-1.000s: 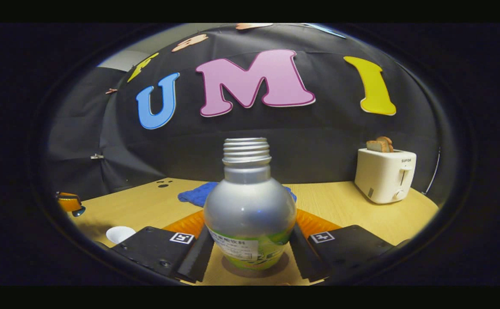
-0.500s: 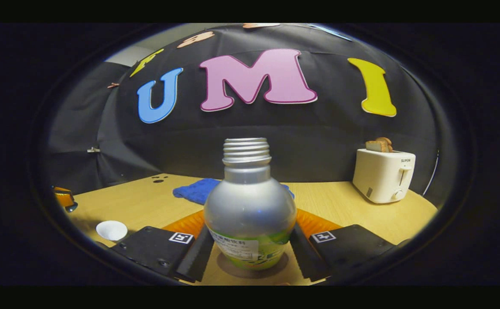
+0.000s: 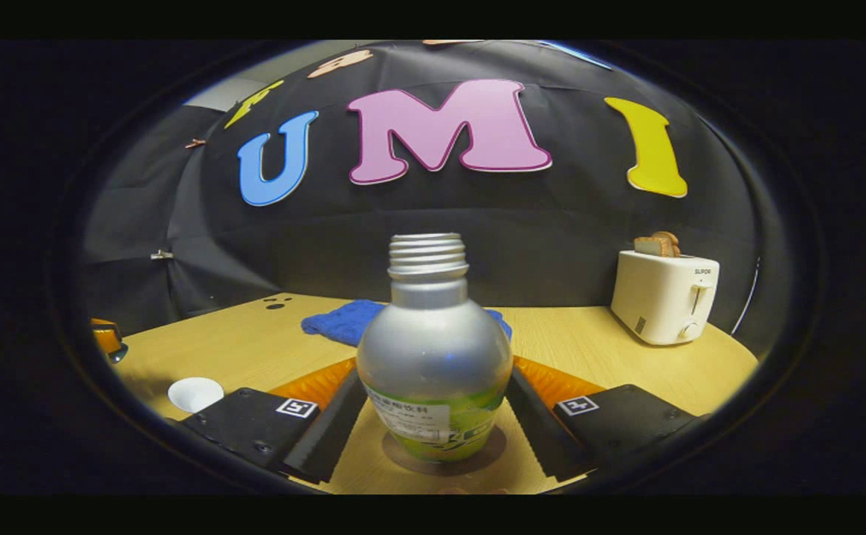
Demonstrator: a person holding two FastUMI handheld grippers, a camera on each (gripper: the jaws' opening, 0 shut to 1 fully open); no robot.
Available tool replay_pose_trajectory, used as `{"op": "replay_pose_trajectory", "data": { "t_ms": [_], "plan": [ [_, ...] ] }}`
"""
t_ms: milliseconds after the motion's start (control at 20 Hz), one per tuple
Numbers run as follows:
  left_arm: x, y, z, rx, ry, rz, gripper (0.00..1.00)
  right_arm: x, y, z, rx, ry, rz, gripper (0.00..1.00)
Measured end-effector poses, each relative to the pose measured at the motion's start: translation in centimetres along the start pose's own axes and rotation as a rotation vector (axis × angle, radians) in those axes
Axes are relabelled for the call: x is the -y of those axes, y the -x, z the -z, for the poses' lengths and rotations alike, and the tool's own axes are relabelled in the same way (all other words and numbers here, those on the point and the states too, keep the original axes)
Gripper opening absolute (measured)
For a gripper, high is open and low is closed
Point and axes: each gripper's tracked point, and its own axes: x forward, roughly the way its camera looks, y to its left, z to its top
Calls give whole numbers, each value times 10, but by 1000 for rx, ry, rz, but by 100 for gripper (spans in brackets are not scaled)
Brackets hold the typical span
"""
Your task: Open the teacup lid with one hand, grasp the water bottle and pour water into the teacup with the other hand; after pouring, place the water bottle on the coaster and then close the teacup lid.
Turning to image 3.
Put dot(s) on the light toast slice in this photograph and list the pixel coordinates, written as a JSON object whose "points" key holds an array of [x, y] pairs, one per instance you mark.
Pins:
{"points": [[648, 247]]}

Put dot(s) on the white teacup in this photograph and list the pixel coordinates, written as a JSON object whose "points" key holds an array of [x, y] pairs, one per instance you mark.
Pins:
{"points": [[195, 394]]}

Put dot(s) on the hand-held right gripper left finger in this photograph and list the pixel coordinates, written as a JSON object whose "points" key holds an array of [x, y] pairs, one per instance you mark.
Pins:
{"points": [[328, 438]]}

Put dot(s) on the brown toast slice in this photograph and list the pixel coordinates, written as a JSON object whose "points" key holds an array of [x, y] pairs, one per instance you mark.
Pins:
{"points": [[672, 241]]}

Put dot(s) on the white toaster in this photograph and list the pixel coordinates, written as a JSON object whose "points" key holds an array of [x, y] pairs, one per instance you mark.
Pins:
{"points": [[659, 301]]}

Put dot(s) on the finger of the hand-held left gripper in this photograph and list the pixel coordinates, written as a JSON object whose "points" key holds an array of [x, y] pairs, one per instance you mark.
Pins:
{"points": [[104, 336]]}

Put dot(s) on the silver green water bottle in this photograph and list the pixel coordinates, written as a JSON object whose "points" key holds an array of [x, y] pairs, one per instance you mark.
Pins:
{"points": [[432, 357]]}

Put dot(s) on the silver metal clip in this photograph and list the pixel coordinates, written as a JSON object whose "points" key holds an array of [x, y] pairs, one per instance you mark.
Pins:
{"points": [[162, 255]]}

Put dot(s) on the blue towel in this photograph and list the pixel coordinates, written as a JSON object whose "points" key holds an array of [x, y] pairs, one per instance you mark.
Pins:
{"points": [[336, 323]]}

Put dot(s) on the round brown coaster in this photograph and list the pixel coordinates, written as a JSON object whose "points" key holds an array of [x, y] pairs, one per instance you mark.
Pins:
{"points": [[493, 446]]}

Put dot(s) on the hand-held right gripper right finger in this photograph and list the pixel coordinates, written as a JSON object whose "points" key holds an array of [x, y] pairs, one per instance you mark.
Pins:
{"points": [[533, 438]]}

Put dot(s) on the black backdrop cloth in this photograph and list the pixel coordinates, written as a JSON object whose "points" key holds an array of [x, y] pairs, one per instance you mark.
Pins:
{"points": [[477, 245]]}

